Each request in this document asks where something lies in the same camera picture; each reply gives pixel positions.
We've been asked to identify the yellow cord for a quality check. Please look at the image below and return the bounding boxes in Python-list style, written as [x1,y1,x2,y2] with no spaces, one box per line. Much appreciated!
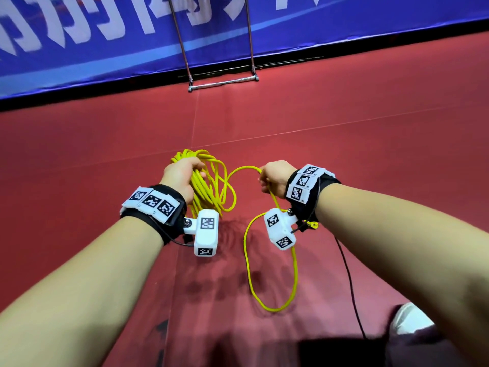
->
[170,148,301,314]

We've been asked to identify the black marker wristband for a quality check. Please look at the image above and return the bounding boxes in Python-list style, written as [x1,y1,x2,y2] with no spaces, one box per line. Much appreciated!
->
[284,163,343,226]
[119,183,189,247]

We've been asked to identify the person's left hand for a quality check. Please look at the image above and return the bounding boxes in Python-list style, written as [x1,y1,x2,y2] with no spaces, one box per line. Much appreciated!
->
[159,155,208,205]

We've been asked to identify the person's left forearm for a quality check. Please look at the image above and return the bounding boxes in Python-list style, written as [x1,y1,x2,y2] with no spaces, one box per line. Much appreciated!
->
[0,214,165,367]

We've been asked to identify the person's dark trousers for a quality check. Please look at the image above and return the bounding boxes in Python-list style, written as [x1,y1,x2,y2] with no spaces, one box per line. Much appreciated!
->
[382,326,475,367]

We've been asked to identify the person's right forearm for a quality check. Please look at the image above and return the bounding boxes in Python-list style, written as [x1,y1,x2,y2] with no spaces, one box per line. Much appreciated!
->
[315,183,489,356]

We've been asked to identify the black cable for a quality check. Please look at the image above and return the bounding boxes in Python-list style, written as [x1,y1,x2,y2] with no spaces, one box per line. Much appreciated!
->
[335,237,369,341]

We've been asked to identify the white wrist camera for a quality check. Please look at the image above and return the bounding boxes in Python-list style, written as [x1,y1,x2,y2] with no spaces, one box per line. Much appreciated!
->
[263,207,301,252]
[183,208,222,258]

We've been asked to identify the person's right hand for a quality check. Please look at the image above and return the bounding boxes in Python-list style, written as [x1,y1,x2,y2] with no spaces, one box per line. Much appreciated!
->
[258,159,299,199]

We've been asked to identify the blue banner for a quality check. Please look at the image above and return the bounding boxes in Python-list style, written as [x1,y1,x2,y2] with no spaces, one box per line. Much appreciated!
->
[0,0,489,100]

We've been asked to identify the metal rack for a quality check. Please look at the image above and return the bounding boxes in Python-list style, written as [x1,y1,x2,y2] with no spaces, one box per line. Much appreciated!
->
[170,0,261,93]

